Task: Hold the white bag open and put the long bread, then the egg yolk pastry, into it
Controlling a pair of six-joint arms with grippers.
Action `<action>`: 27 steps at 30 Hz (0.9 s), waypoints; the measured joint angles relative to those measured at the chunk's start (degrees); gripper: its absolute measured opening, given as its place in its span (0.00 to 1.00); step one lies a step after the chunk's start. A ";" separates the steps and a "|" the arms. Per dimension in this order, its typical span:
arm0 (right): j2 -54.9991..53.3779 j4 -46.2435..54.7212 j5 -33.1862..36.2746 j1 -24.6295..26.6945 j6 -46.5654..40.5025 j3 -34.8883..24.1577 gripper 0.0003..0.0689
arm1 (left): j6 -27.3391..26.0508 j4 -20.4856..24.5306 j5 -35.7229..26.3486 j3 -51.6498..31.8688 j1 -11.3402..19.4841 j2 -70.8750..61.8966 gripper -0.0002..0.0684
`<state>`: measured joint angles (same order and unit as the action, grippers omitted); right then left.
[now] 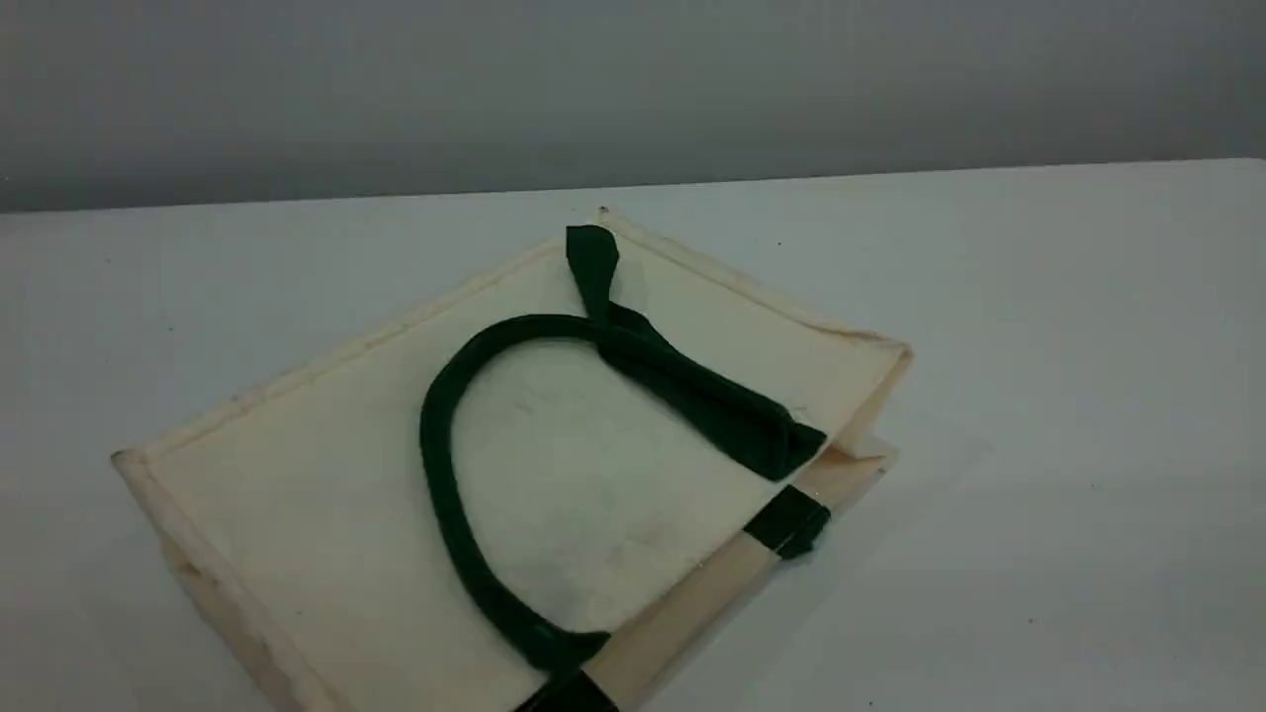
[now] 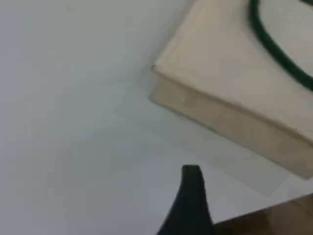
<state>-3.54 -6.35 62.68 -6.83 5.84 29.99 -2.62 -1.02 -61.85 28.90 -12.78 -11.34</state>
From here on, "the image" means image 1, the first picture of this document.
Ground white canvas bag green handles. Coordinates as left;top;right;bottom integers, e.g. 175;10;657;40
111;206;913;712

